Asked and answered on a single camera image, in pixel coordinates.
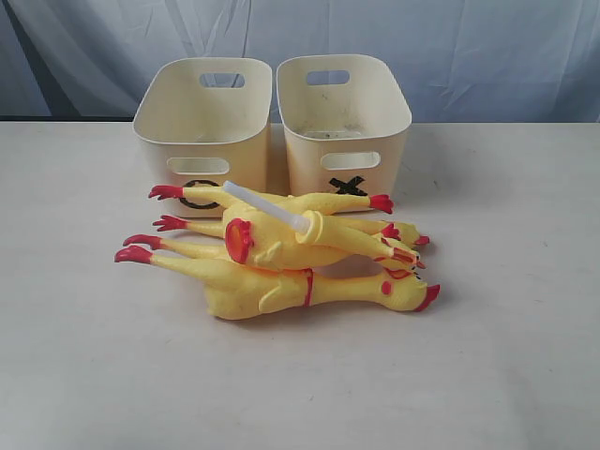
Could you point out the chicken neck with white squeaker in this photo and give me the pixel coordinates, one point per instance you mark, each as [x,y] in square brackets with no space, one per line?
[319,227]

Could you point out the yellow rubber chicken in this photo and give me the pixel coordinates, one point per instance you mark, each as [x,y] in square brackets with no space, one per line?
[234,291]
[327,203]

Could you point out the headless rubber chicken body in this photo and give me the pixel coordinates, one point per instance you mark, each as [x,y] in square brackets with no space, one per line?
[290,248]

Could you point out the cream bin marked X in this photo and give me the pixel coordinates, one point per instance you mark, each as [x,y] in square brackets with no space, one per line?
[345,124]

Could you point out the cream bin marked O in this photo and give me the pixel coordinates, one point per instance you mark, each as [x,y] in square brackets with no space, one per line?
[206,120]

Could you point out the blue-grey backdrop curtain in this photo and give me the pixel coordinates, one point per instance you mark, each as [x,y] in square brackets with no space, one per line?
[456,61]

